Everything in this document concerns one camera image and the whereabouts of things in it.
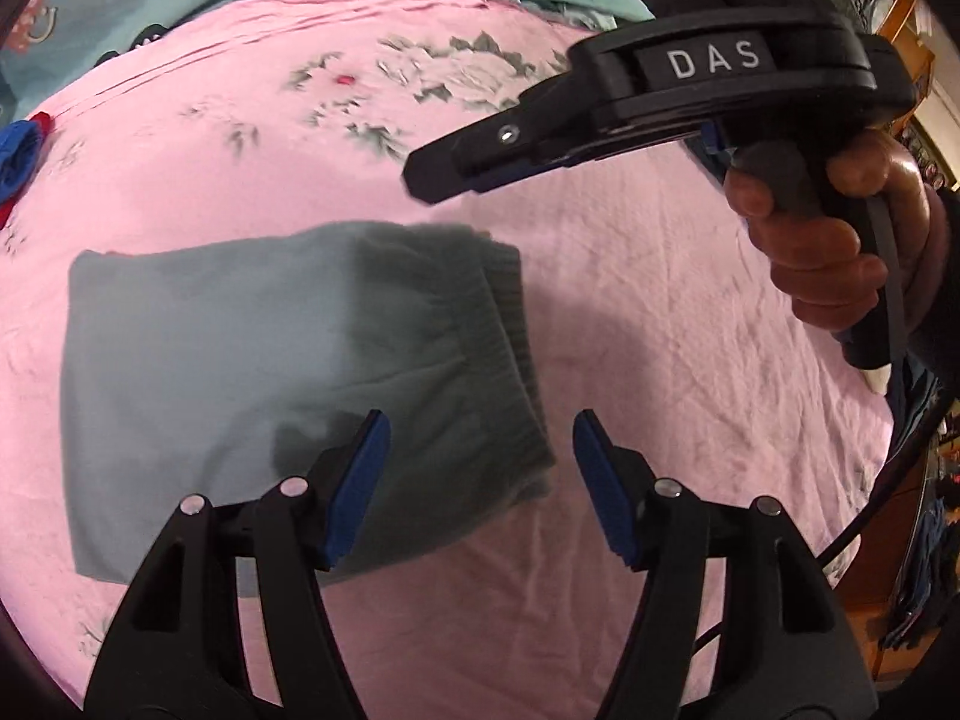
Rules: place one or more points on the blue garment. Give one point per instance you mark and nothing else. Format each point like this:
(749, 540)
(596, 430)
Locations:
(16, 157)

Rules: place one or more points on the grey pants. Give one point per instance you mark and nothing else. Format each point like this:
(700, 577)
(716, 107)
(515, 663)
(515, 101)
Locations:
(262, 360)

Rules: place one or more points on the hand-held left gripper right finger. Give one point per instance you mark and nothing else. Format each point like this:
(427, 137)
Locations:
(604, 491)

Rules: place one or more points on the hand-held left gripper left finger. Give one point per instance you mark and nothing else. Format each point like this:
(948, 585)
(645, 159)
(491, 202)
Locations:
(360, 487)

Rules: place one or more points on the wooden cabinet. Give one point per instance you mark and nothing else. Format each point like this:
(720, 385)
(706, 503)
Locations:
(862, 600)

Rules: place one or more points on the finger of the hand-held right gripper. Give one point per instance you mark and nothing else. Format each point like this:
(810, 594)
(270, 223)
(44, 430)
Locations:
(525, 139)

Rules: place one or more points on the red cloth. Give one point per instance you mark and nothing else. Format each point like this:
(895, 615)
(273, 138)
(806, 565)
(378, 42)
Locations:
(41, 121)

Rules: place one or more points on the pink floral bedsheet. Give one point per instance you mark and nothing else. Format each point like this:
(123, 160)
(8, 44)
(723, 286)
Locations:
(637, 300)

